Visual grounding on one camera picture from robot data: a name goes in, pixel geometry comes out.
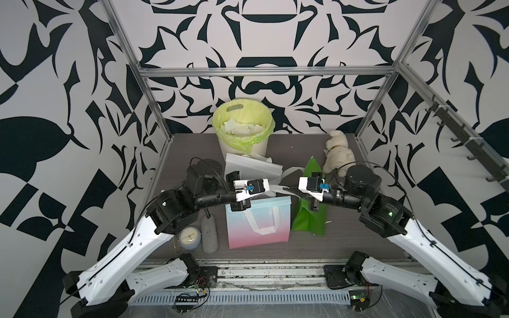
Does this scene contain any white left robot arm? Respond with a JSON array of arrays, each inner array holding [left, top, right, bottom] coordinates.
[[63, 159, 270, 317]]

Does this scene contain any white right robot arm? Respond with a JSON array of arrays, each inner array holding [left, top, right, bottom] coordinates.
[[298, 166, 508, 317]]

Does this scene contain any green gift bag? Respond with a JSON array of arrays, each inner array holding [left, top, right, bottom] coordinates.
[[291, 156, 329, 237]]

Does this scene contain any pink and teal gift bag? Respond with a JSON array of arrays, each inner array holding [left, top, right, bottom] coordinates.
[[225, 196, 292, 249]]

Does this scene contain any grey oval case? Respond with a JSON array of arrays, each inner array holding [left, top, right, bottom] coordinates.
[[201, 215, 219, 254]]

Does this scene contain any white gift bag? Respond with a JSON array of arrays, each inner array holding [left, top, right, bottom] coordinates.
[[225, 154, 304, 199]]

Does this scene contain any white plush dog toy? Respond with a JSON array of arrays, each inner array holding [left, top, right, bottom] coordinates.
[[322, 131, 355, 178]]

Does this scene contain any small round alarm clock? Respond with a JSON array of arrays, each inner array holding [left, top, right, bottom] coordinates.
[[178, 226, 201, 251]]

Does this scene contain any white trash bin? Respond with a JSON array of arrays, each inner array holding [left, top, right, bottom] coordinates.
[[217, 135, 269, 158]]

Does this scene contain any shredded paper in bin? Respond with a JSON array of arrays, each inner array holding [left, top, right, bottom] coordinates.
[[220, 118, 266, 137]]

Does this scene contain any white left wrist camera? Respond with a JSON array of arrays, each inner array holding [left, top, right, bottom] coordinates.
[[233, 179, 270, 202]]

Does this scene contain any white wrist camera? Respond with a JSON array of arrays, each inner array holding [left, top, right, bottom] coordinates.
[[233, 179, 270, 202], [298, 172, 330, 202]]

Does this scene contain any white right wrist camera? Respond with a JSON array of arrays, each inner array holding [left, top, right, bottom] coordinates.
[[298, 172, 330, 202]]

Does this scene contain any black wall hook rail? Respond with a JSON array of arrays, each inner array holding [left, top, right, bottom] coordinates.
[[426, 96, 508, 192]]

